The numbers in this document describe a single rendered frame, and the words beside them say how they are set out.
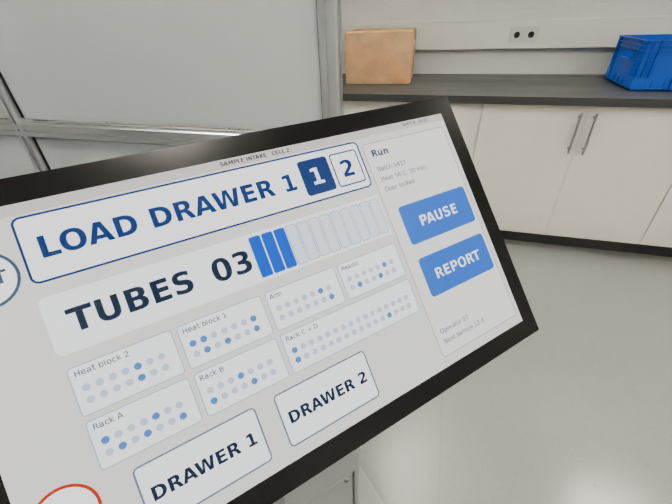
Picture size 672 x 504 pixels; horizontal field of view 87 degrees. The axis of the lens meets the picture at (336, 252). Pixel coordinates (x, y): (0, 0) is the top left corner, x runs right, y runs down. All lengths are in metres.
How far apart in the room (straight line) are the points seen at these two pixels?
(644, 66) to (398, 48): 1.22
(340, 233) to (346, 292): 0.06
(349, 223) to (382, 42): 2.08
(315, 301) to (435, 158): 0.22
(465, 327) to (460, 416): 1.15
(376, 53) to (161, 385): 2.25
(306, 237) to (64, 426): 0.23
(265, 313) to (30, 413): 0.17
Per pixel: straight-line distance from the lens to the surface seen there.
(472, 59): 2.82
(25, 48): 1.36
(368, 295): 0.35
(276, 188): 0.34
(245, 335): 0.32
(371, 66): 2.41
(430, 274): 0.40
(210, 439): 0.33
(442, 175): 0.44
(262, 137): 0.36
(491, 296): 0.45
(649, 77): 2.48
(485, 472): 1.48
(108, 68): 1.17
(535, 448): 1.58
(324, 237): 0.34
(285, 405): 0.33
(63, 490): 0.34
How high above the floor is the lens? 1.29
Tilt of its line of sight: 35 degrees down
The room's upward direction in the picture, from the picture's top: 2 degrees counter-clockwise
